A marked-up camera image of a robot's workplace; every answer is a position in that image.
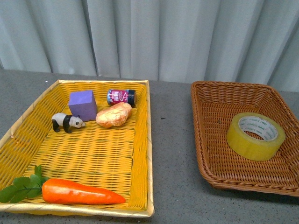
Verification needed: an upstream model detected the yellow packing tape roll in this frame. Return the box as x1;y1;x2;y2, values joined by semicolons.
226;112;285;161

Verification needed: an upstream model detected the yellow woven basket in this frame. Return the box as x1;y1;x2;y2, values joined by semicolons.
0;80;154;218

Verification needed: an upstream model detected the brown wicker basket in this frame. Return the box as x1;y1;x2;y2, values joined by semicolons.
191;81;299;197

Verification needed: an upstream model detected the toy bread loaf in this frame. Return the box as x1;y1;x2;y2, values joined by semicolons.
96;102;132;128

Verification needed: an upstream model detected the small red spice jar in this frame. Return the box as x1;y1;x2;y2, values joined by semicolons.
107;89;136;106

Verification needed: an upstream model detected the purple foam block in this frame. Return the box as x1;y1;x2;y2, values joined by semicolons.
68;90;97;121

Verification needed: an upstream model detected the panda figurine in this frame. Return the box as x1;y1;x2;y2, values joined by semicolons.
51;112;85;133

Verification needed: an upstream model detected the grey curtain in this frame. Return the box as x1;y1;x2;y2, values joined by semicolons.
0;0;299;92

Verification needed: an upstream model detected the orange toy carrot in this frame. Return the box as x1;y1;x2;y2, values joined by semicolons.
0;165;126;205

